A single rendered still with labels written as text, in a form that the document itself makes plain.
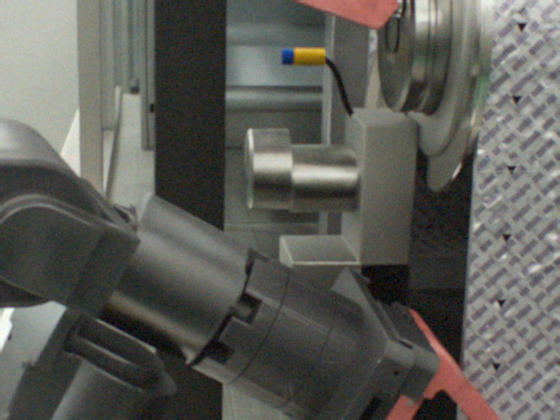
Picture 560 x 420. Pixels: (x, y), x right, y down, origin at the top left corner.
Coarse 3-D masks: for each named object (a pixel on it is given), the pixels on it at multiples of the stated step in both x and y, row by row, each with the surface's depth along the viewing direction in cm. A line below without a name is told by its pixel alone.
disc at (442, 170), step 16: (480, 0) 45; (480, 16) 45; (480, 32) 45; (480, 48) 45; (480, 64) 45; (480, 80) 46; (464, 96) 47; (480, 96) 46; (464, 112) 48; (480, 112) 46; (464, 128) 48; (448, 144) 50; (464, 144) 48; (416, 160) 56; (432, 160) 53; (448, 160) 50; (464, 160) 48; (432, 176) 53; (448, 176) 50
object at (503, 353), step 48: (480, 192) 48; (528, 192) 48; (480, 240) 48; (528, 240) 48; (480, 288) 49; (528, 288) 49; (480, 336) 49; (528, 336) 50; (480, 384) 50; (528, 384) 50
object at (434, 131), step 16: (464, 0) 47; (464, 16) 47; (464, 32) 47; (464, 48) 47; (464, 64) 47; (448, 80) 49; (464, 80) 47; (448, 96) 49; (448, 112) 49; (432, 128) 52; (448, 128) 49; (432, 144) 52
